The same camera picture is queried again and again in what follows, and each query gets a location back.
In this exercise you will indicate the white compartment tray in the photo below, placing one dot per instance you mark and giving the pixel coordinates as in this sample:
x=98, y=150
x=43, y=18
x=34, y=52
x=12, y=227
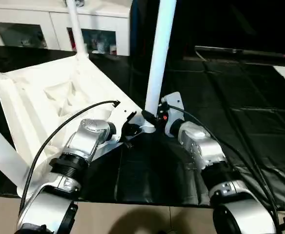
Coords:
x=45, y=97

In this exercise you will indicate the black work mat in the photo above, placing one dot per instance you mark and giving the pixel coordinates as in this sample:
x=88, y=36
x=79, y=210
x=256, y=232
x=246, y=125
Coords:
x=230, y=122

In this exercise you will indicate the long black bar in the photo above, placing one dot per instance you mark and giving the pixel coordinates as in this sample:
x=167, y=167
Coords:
x=250, y=51

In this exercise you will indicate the silver crumpled object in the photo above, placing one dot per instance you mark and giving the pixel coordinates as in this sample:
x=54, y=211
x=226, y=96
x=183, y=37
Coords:
x=76, y=2

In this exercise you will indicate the white glass-door cabinet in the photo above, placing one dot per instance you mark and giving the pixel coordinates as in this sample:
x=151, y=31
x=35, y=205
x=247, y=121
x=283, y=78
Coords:
x=35, y=24

